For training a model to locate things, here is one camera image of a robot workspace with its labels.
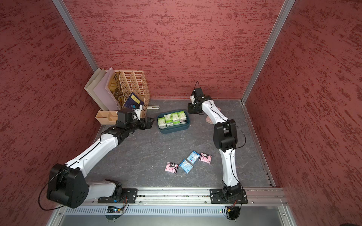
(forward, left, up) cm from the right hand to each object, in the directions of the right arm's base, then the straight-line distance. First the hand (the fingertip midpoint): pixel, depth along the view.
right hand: (189, 112), depth 99 cm
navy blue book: (+11, +43, +4) cm, 44 cm away
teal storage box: (-9, +10, -7) cm, 15 cm away
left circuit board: (-56, +43, -11) cm, 71 cm away
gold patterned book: (+14, +54, +11) cm, 57 cm away
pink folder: (+5, +58, +10) cm, 59 cm away
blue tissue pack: (-30, -1, -8) cm, 31 cm away
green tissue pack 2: (-3, +16, -4) cm, 16 cm away
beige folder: (+8, +63, +21) cm, 67 cm away
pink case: (-2, -15, -9) cm, 18 cm away
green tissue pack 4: (-1, +6, -5) cm, 7 cm away
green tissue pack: (-6, +20, -4) cm, 21 cm away
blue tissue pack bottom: (-36, +4, -8) cm, 37 cm away
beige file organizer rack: (+27, +51, +1) cm, 57 cm away
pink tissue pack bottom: (-37, +13, -7) cm, 39 cm away
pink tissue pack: (-31, -8, -7) cm, 33 cm away
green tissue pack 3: (-2, +11, -5) cm, 12 cm away
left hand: (-13, +27, +8) cm, 31 cm away
